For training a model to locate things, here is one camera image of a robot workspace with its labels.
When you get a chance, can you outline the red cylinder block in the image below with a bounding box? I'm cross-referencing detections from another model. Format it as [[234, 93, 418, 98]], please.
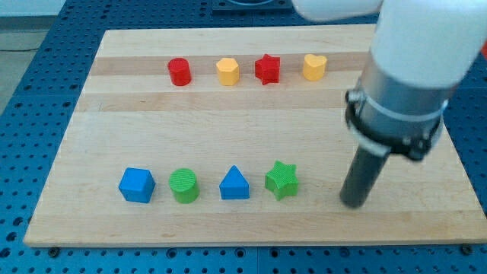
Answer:
[[167, 57, 192, 86]]

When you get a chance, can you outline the wooden board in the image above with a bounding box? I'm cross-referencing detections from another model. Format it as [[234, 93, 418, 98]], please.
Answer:
[[24, 24, 486, 247]]

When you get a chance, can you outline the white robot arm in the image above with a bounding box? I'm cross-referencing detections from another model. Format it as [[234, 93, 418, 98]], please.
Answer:
[[293, 0, 486, 208]]

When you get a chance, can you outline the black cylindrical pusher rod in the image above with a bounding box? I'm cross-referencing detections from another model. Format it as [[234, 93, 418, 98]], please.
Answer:
[[339, 146, 389, 209]]

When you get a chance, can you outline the yellow heart block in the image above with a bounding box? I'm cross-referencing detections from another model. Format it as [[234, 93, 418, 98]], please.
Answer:
[[302, 54, 327, 81]]

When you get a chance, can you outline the green star block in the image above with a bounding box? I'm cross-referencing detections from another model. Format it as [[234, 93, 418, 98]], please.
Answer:
[[265, 161, 299, 201]]

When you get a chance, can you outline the blue triangle block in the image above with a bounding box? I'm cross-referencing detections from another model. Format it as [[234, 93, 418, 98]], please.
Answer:
[[219, 165, 250, 199]]

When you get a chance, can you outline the red star block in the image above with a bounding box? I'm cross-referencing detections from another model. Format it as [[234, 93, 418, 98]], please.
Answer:
[[254, 54, 281, 85]]

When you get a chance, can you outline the blue cube block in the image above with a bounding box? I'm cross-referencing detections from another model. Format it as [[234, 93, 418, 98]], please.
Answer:
[[118, 167, 155, 203]]

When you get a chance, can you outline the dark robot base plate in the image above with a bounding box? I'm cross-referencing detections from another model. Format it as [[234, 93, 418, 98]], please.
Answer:
[[211, 0, 293, 14]]

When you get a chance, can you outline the yellow hexagon block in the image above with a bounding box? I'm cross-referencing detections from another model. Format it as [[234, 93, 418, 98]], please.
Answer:
[[215, 58, 240, 86]]

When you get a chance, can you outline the green cylinder block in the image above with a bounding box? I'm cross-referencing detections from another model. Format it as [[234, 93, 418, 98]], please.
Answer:
[[168, 168, 199, 204]]

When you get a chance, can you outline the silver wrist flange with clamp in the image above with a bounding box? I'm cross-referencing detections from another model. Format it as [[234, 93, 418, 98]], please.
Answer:
[[345, 54, 456, 161]]

